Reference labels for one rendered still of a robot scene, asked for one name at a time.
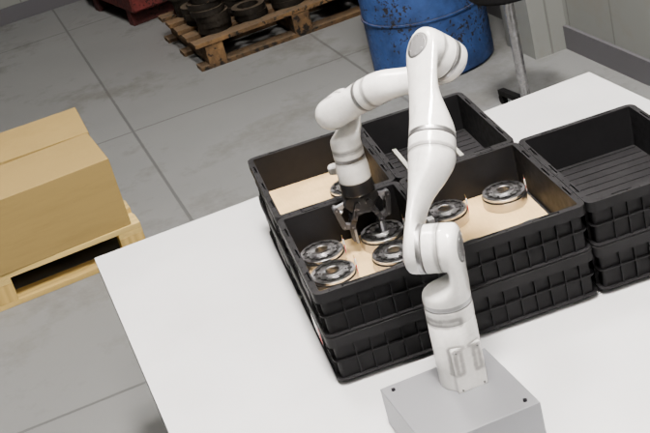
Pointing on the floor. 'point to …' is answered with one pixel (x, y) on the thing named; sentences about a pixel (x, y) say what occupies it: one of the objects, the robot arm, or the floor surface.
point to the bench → (288, 353)
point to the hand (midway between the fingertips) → (369, 232)
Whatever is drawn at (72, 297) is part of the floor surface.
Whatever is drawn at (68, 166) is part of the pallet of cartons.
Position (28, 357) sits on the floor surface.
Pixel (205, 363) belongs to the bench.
